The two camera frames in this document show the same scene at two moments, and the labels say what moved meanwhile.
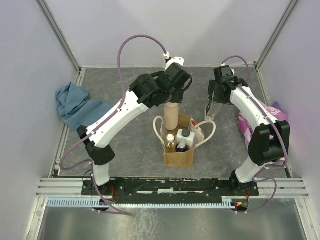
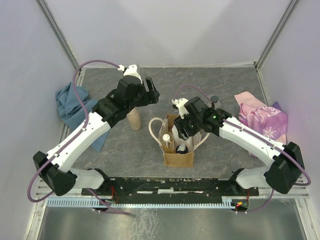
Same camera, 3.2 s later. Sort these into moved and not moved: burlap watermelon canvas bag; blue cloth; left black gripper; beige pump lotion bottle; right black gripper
Moved: left black gripper; beige pump lotion bottle; right black gripper
Not moved: blue cloth; burlap watermelon canvas bag
